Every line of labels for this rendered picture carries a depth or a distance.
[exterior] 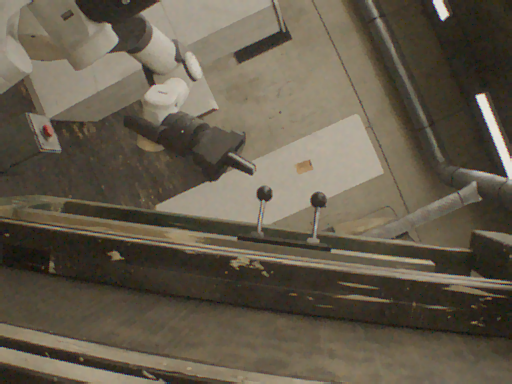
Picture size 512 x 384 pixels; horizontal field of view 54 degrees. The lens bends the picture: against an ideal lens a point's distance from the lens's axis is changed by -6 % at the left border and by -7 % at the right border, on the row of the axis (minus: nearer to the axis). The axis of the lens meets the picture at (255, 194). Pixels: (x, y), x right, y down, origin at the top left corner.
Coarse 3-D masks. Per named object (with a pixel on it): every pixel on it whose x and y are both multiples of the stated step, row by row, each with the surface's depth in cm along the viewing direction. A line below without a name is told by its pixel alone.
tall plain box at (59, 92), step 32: (192, 0) 324; (224, 0) 322; (256, 0) 320; (192, 32) 326; (224, 32) 337; (256, 32) 377; (32, 64) 339; (64, 64) 336; (96, 64) 334; (128, 64) 332; (32, 96) 344; (64, 96) 339; (96, 96) 347; (128, 96) 393
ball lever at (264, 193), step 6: (264, 186) 118; (258, 192) 118; (264, 192) 117; (270, 192) 118; (258, 198) 118; (264, 198) 117; (270, 198) 118; (264, 204) 117; (258, 222) 115; (258, 228) 115; (252, 234) 113; (258, 234) 113
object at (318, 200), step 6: (318, 192) 117; (312, 198) 116; (318, 198) 116; (324, 198) 116; (312, 204) 117; (318, 204) 116; (324, 204) 116; (318, 210) 116; (312, 234) 113; (312, 240) 112; (318, 240) 112
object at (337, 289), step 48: (0, 240) 80; (48, 240) 79; (96, 240) 77; (144, 240) 79; (144, 288) 77; (192, 288) 76; (240, 288) 75; (288, 288) 74; (336, 288) 73; (384, 288) 72; (432, 288) 71; (480, 288) 70
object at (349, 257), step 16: (32, 208) 123; (64, 224) 118; (80, 224) 117; (96, 224) 117; (112, 224) 116; (128, 224) 117; (144, 224) 120; (176, 240) 114; (192, 240) 114; (208, 240) 113; (224, 240) 113; (304, 256) 111; (320, 256) 110; (336, 256) 110; (352, 256) 109; (368, 256) 109; (432, 272) 107
